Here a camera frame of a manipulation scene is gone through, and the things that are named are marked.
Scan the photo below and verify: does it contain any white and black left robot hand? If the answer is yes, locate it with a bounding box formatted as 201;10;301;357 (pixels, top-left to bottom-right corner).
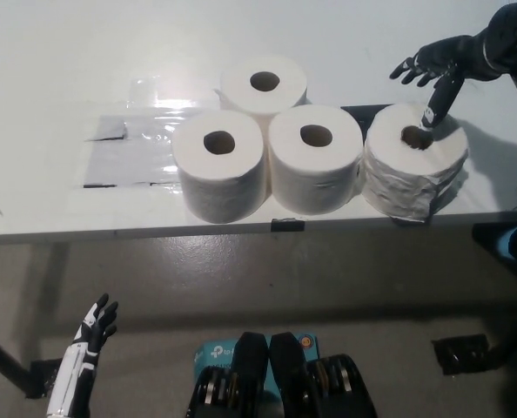
44;293;120;418

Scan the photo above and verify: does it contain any smooth white toilet paper roll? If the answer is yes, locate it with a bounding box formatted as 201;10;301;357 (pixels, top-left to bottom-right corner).
266;104;364;217
171;109;271;225
214;55;309;121

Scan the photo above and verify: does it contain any black tape patch on table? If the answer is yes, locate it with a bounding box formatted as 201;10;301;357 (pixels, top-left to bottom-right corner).
339;103;390;131

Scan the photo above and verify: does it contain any grey taped sheet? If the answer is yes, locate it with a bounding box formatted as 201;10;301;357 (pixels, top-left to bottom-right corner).
82;111;185;191

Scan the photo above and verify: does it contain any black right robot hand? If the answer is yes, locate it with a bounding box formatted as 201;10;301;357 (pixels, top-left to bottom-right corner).
388;35;488;131

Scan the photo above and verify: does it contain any teal tp-link box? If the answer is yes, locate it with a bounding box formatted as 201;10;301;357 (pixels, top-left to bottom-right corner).
192;333;320;393

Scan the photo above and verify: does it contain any black diagonal table leg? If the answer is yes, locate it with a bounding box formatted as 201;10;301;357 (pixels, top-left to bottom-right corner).
488;304;517;365
0;326;31;395

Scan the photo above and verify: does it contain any black floor tape patch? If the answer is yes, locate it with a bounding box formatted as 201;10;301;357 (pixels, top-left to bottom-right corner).
432;334;493;376
24;361;62;400

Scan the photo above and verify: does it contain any wrinkled toilet paper roll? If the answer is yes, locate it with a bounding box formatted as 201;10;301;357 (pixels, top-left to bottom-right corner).
362;103;468;226

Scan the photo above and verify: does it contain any small black tape piece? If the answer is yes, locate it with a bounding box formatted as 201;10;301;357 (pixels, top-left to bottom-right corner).
270;217;306;233

